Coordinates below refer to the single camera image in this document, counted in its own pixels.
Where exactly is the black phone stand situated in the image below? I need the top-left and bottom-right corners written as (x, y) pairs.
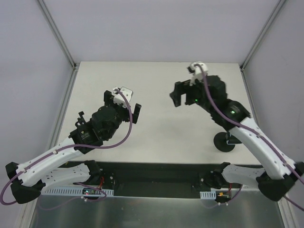
top-left (213, 132), bottom-right (235, 152)
top-left (75, 111), bottom-right (86, 127)

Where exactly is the phone blue case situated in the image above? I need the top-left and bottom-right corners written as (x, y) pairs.
top-left (226, 135), bottom-right (242, 145)

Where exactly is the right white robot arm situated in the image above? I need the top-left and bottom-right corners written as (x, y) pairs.
top-left (170, 76), bottom-right (304, 201)

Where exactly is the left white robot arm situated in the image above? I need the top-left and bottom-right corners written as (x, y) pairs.
top-left (5, 87), bottom-right (141, 204)

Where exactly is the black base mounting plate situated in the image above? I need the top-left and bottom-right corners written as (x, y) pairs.
top-left (58, 161), bottom-right (243, 199)

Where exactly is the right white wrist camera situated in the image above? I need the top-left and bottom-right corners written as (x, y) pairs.
top-left (187, 61), bottom-right (209, 86)

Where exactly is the left aluminium frame post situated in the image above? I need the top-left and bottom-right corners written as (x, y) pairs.
top-left (37, 0), bottom-right (79, 71)

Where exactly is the aluminium frame post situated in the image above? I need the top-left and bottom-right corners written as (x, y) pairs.
top-left (37, 0), bottom-right (79, 71)
top-left (239, 0), bottom-right (287, 72)

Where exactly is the right aluminium frame post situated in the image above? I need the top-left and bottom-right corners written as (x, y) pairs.
top-left (239, 0), bottom-right (287, 72)

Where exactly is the left white cable duct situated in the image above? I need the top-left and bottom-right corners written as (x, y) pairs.
top-left (42, 187), bottom-right (114, 197)

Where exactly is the white cable duct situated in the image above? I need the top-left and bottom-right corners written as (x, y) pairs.
top-left (199, 190), bottom-right (223, 200)
top-left (42, 187), bottom-right (114, 197)

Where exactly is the right white cable duct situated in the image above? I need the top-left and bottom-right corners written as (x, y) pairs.
top-left (199, 190), bottom-right (223, 200)

